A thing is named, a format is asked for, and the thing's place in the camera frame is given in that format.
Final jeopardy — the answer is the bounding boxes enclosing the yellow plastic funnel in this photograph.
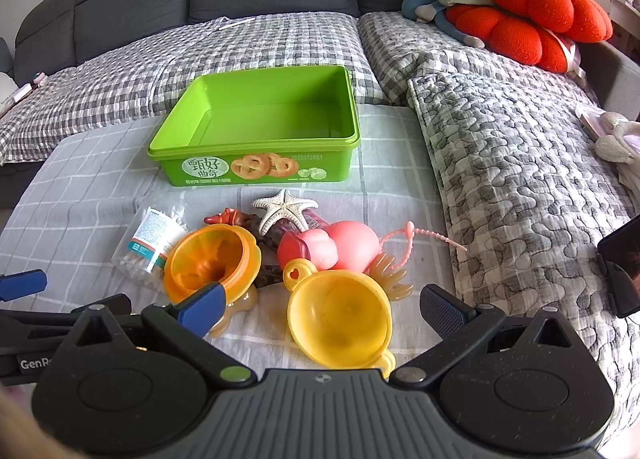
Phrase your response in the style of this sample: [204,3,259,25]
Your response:
[283,259,397,380]

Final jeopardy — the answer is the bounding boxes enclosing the green plastic cookie box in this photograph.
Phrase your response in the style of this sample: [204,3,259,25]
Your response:
[146,65,362,188]

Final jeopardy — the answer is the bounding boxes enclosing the grey checked sofa cover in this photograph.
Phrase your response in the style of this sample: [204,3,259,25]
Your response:
[357,11,601,107]
[0,14,391,164]

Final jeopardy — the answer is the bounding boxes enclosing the pink rubber squeeze toy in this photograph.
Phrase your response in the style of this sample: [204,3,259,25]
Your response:
[277,220,468,274]

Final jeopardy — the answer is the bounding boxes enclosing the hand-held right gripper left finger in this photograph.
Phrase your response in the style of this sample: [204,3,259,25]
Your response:
[65,281,257,385]

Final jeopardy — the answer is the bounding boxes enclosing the red pumpkin cushion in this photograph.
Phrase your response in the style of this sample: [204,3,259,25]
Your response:
[480,0,613,44]
[445,4,581,74]

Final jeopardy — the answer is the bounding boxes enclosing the white shelf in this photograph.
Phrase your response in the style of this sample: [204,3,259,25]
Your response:
[597,0,640,54]

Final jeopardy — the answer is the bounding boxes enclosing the white flat packet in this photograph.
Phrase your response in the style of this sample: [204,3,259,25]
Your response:
[0,71,48,116]

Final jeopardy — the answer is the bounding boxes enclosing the white swan plush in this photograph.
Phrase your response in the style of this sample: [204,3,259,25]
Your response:
[575,104,640,180]

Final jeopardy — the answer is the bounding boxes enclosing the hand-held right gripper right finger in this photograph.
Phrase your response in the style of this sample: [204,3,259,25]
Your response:
[390,284,583,386]

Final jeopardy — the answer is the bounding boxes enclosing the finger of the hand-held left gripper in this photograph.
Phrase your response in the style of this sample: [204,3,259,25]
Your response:
[0,294,133,347]
[0,270,48,302]

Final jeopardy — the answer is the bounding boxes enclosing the white starfish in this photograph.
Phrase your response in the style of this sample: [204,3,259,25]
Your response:
[251,189,320,237]

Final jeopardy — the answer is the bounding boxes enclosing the small red toy figure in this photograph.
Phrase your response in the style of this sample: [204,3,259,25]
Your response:
[204,208,251,227]

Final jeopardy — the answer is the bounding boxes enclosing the black phone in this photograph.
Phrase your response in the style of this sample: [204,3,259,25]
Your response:
[597,211,640,320]

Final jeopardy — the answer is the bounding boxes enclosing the blue plush toy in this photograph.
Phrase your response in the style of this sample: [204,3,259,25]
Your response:
[401,0,493,48]

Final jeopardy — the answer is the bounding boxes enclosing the grey quilted patterned blanket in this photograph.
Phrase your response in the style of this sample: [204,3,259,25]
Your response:
[407,74,640,440]

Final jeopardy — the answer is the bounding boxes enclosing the orange toy slice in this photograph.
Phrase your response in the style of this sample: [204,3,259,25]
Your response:
[164,225,262,307]

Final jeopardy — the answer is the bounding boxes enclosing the translucent amber rubber toy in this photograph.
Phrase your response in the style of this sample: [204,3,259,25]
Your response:
[207,284,261,337]
[367,253,415,302]

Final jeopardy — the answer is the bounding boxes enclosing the clear cotton swab container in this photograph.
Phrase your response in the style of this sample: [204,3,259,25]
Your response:
[112,206,190,290]

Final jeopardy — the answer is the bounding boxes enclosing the pale grid pattern sheet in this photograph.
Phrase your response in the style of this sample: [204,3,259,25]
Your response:
[0,104,453,380]

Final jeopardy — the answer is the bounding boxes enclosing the clear plastic packet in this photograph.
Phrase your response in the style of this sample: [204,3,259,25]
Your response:
[245,209,331,290]

